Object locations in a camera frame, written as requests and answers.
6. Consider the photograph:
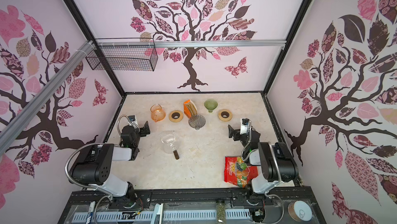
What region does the wooden ring dripper holder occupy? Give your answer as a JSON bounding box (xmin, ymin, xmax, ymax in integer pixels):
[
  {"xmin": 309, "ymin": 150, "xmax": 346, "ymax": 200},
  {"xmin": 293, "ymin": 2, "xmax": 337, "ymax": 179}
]
[{"xmin": 218, "ymin": 109, "xmax": 233, "ymax": 122}]

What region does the clear glass server jug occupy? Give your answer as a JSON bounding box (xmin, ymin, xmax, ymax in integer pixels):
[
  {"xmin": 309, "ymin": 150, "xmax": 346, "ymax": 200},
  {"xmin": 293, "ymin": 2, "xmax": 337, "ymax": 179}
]
[{"xmin": 161, "ymin": 133, "xmax": 179, "ymax": 160}]

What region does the clear glass dripper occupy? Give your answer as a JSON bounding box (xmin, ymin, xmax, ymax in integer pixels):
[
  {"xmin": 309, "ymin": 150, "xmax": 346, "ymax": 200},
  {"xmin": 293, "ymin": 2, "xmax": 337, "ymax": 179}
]
[{"xmin": 188, "ymin": 114, "xmax": 206, "ymax": 131}]

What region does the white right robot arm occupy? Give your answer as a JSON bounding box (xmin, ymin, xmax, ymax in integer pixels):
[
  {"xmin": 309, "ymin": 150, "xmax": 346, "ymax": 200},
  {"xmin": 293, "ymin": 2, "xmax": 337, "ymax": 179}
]
[{"xmin": 228, "ymin": 119, "xmax": 299, "ymax": 194}]

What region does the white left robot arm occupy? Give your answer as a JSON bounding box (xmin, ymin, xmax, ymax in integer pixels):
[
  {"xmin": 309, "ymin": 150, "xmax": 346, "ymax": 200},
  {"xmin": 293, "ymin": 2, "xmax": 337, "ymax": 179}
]
[{"xmin": 65, "ymin": 121, "xmax": 151, "ymax": 201}]

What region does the green glass dripper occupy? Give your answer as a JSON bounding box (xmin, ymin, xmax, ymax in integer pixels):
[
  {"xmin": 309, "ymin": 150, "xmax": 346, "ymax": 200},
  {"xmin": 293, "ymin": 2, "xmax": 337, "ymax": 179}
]
[{"xmin": 204, "ymin": 99, "xmax": 218, "ymax": 113}]

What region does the orange coffee filter box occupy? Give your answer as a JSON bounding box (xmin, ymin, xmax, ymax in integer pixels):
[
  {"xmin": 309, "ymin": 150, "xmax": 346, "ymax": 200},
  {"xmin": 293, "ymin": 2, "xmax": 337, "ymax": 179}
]
[{"xmin": 184, "ymin": 99, "xmax": 198, "ymax": 118}]

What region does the red candy bag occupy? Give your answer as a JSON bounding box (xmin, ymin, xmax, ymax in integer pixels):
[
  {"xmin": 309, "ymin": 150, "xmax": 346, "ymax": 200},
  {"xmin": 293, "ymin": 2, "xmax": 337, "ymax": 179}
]
[{"xmin": 224, "ymin": 157, "xmax": 258, "ymax": 188}]

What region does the orange glass pitcher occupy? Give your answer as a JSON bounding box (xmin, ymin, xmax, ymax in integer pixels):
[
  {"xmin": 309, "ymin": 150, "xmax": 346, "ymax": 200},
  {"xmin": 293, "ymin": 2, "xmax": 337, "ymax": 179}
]
[{"xmin": 151, "ymin": 104, "xmax": 166, "ymax": 122}]

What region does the round white brown device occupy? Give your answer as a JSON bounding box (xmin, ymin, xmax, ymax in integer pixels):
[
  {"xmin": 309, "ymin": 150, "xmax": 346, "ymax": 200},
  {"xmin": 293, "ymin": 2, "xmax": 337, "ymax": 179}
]
[{"xmin": 287, "ymin": 200, "xmax": 313, "ymax": 222}]

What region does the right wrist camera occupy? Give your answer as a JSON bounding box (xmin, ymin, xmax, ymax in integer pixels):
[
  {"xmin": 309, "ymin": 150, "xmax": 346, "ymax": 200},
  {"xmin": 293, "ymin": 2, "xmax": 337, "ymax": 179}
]
[{"xmin": 240, "ymin": 118, "xmax": 251, "ymax": 135}]

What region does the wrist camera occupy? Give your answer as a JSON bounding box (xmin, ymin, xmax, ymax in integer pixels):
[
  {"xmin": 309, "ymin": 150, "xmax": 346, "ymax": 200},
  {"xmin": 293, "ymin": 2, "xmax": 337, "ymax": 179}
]
[
  {"xmin": 128, "ymin": 115, "xmax": 138, "ymax": 127},
  {"xmin": 240, "ymin": 118, "xmax": 251, "ymax": 135}
]

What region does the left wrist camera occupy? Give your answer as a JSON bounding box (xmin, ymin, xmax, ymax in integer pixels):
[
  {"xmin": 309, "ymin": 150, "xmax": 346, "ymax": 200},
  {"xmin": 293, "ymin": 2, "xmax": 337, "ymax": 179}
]
[{"xmin": 128, "ymin": 115, "xmax": 138, "ymax": 127}]

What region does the wooden ring dripper stand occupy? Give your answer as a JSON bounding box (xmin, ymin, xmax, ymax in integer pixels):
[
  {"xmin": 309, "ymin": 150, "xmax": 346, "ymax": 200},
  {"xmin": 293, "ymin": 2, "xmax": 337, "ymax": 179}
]
[{"xmin": 169, "ymin": 110, "xmax": 184, "ymax": 123}]

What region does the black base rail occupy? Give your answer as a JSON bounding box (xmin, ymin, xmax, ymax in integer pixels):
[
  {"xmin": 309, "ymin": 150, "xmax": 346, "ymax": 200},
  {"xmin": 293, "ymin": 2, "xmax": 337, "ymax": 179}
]
[{"xmin": 59, "ymin": 186, "xmax": 326, "ymax": 224}]

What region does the black wire basket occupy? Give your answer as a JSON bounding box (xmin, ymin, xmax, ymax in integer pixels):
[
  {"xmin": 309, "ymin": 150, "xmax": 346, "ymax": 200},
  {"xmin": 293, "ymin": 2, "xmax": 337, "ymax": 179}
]
[{"xmin": 85, "ymin": 39, "xmax": 159, "ymax": 72}]

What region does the white slotted cable duct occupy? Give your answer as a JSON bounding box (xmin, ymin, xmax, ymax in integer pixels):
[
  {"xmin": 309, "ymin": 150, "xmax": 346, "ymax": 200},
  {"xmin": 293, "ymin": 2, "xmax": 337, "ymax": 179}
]
[{"xmin": 71, "ymin": 208, "xmax": 251, "ymax": 224}]

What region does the aluminium rail back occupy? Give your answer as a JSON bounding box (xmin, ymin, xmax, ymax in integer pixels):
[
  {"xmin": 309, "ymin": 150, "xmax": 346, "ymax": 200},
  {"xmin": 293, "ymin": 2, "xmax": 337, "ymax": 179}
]
[{"xmin": 97, "ymin": 40, "xmax": 286, "ymax": 48}]

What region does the aluminium rail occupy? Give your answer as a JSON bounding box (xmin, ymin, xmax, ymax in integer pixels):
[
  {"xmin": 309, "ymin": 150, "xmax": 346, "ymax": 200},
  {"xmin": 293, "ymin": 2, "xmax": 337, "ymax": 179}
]
[
  {"xmin": 1, "ymin": 41, "xmax": 95, "ymax": 154},
  {"xmin": 97, "ymin": 40, "xmax": 286, "ymax": 48}
]

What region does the aluminium rail left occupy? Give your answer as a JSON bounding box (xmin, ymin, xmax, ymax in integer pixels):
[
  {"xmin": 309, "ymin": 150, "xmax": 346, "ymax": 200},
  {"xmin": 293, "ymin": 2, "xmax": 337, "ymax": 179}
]
[{"xmin": 1, "ymin": 41, "xmax": 95, "ymax": 154}]

